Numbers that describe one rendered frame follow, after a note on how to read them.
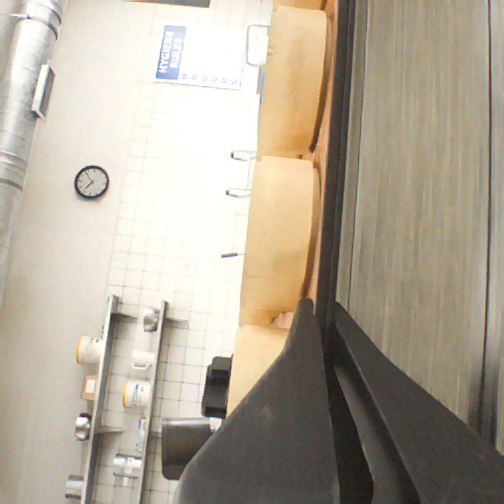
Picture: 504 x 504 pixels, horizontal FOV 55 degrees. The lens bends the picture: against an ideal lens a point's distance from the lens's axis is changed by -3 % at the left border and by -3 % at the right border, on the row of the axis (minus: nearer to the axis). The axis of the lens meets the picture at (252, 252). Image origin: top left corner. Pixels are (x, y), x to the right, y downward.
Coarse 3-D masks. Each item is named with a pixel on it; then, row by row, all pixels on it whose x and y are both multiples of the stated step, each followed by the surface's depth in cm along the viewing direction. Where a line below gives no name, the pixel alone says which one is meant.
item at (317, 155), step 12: (336, 0) 15; (336, 12) 15; (324, 108) 15; (324, 120) 15; (324, 132) 15; (324, 144) 15; (312, 156) 18; (324, 156) 14; (324, 168) 14; (312, 276) 14; (312, 288) 14; (288, 312) 20; (276, 324) 26; (288, 324) 20
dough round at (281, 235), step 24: (264, 168) 15; (288, 168) 15; (312, 168) 15; (264, 192) 14; (288, 192) 14; (312, 192) 14; (264, 216) 14; (288, 216) 14; (312, 216) 14; (264, 240) 14; (288, 240) 14; (312, 240) 14; (264, 264) 14; (288, 264) 14; (312, 264) 14; (264, 288) 15; (288, 288) 15
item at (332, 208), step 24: (336, 24) 13; (336, 48) 13; (336, 72) 13; (336, 96) 13; (336, 120) 13; (336, 144) 12; (336, 168) 12; (336, 192) 12; (336, 216) 12; (336, 240) 12; (336, 264) 12; (336, 288) 12
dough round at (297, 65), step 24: (288, 24) 15; (312, 24) 15; (288, 48) 15; (312, 48) 15; (264, 72) 15; (288, 72) 15; (312, 72) 15; (264, 96) 16; (288, 96) 15; (312, 96) 15; (264, 120) 16; (288, 120) 16; (312, 120) 16; (264, 144) 17; (288, 144) 17; (312, 144) 17
